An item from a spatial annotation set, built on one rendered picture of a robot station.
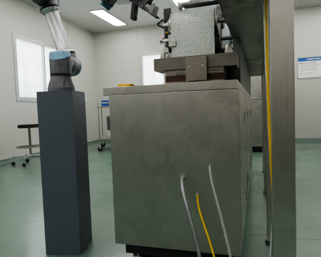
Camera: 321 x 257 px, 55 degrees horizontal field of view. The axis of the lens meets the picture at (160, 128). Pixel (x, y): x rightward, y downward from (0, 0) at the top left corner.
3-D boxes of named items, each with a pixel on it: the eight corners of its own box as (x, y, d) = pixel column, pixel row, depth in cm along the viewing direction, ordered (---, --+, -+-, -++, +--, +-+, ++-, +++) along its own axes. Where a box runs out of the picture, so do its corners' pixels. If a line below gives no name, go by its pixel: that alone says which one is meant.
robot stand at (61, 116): (46, 255, 172) (35, 91, 167) (60, 239, 192) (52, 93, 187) (80, 255, 170) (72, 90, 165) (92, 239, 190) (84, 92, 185)
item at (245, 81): (247, 96, 376) (247, 76, 375) (250, 96, 375) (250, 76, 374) (233, 83, 164) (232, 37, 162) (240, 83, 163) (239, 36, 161)
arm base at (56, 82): (42, 91, 169) (41, 73, 169) (54, 93, 184) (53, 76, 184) (69, 90, 168) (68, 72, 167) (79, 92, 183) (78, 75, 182)
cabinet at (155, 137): (201, 169, 401) (198, 102, 396) (252, 170, 381) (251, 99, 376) (114, 262, 161) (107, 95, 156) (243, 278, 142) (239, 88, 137)
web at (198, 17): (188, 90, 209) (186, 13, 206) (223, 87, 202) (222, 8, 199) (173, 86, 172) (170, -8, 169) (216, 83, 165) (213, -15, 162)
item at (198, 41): (172, 65, 172) (170, 31, 171) (215, 61, 165) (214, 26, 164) (171, 65, 171) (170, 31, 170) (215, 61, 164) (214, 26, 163)
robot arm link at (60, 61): (45, 73, 170) (44, 48, 169) (56, 76, 183) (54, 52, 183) (66, 72, 169) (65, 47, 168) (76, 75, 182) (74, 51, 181)
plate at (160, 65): (163, 74, 169) (162, 62, 169) (239, 69, 157) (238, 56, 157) (154, 71, 154) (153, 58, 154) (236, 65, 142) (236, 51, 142)
